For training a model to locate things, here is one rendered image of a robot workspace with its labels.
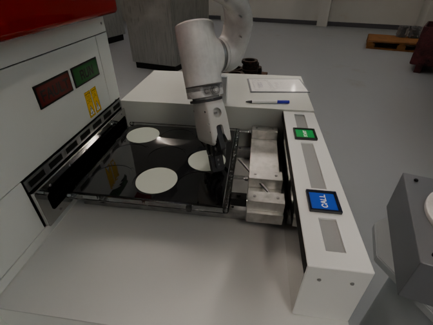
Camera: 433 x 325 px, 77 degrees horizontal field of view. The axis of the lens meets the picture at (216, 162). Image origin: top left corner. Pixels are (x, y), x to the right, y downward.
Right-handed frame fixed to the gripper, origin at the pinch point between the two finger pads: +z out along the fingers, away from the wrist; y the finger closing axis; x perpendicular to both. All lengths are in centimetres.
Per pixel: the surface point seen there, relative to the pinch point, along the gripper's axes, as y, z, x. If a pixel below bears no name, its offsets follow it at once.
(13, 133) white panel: 2.6, -15.6, 38.3
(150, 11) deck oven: 379, -131, -95
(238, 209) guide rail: -6.8, 10.6, -0.8
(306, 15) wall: 668, -172, -671
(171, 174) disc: 4.4, 1.1, 10.5
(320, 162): -15.1, 2.0, -18.7
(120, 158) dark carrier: 16.7, -3.1, 20.4
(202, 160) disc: 6.6, 0.4, 1.1
